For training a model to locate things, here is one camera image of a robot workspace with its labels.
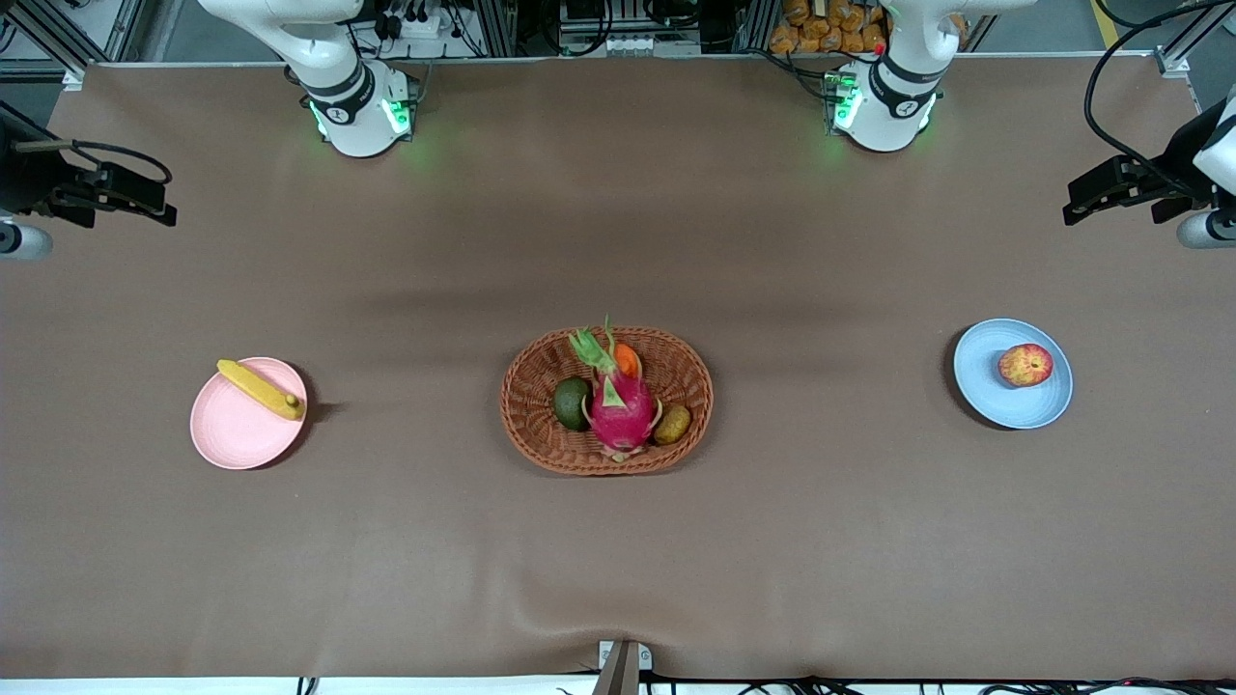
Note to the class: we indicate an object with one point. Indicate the orange carrot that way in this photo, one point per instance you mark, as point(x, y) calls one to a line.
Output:
point(628, 361)

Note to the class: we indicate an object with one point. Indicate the pink dragon fruit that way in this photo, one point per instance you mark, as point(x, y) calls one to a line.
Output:
point(621, 410)

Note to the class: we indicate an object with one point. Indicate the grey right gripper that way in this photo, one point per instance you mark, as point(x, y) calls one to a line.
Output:
point(29, 179)

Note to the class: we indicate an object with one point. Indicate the pink round plate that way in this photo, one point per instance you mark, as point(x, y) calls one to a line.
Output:
point(237, 434)

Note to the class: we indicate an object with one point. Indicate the blue round plate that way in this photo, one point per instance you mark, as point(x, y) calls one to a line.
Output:
point(1004, 405)

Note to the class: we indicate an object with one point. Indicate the white power strip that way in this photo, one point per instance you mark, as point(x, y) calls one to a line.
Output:
point(415, 24)

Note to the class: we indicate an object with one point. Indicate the aluminium frame profile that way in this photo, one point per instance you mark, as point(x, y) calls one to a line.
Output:
point(1183, 53)
point(58, 43)

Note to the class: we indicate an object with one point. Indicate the red yellow apple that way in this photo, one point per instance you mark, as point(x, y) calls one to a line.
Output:
point(1025, 366)

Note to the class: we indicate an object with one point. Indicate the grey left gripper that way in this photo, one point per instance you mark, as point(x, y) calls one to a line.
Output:
point(1179, 157)

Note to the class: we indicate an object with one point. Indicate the bag of orange snacks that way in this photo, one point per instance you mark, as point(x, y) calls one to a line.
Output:
point(830, 27)

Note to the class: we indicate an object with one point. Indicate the brown kiwi fruit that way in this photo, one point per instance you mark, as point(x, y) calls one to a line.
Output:
point(672, 425)

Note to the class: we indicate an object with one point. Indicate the dark green avocado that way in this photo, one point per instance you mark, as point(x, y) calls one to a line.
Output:
point(572, 404)

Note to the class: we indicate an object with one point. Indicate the brown wicker basket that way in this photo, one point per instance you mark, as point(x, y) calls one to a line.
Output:
point(541, 444)

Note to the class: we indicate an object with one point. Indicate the brown table mat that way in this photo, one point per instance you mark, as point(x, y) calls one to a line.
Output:
point(386, 560)

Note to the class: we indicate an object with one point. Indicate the yellow banana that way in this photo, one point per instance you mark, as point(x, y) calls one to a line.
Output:
point(259, 389)

